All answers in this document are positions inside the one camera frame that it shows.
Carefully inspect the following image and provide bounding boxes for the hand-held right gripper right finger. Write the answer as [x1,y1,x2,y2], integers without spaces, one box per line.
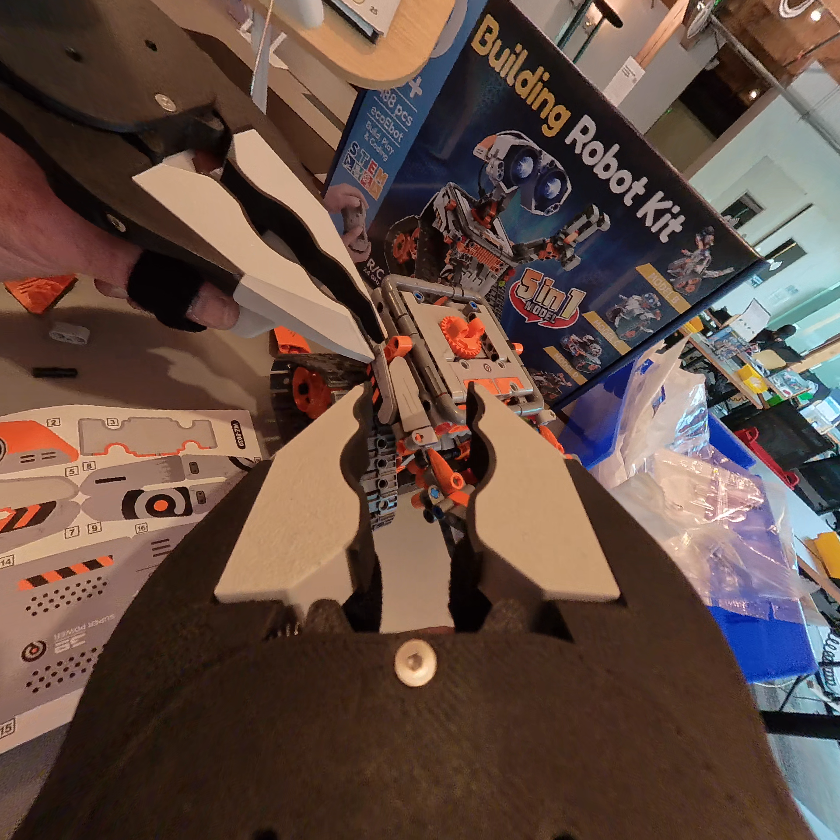
[462,382,622,606]

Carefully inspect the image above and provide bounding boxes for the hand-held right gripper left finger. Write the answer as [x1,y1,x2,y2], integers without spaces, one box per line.
[213,384,375,608]

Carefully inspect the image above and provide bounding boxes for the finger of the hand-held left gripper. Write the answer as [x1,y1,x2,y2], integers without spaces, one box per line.
[131,163,376,365]
[222,128,389,343]

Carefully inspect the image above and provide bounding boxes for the grey orange tracked toy robot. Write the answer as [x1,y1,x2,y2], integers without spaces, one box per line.
[269,274,567,534]

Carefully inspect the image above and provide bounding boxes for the robot sticker sheet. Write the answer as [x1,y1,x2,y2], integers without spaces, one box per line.
[0,403,265,757]

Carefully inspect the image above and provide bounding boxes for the person's left hand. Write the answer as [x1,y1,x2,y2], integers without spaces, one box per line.
[0,133,240,332]

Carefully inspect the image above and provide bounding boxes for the wooden booklet stand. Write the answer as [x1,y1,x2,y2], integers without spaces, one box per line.
[262,0,458,91]

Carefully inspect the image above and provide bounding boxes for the clear plastic bag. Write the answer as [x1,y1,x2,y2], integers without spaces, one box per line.
[589,333,816,626]

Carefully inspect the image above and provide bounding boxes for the orange plastic panel piece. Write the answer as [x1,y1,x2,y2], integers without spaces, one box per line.
[3,273,80,315]

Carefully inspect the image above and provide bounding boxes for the blue storage bin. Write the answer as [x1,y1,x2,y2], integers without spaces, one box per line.
[560,356,823,688]

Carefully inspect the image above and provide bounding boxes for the blue robot kit box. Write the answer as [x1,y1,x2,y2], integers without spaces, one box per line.
[322,0,770,412]

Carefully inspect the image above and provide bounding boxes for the red plastic frame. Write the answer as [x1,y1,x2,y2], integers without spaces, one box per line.
[733,425,799,488]

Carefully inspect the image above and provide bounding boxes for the black coiled cable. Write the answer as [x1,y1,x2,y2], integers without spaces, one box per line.
[815,629,840,698]

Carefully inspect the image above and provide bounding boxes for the black wall sign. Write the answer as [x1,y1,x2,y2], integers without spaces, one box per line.
[718,192,767,231]
[755,239,800,277]

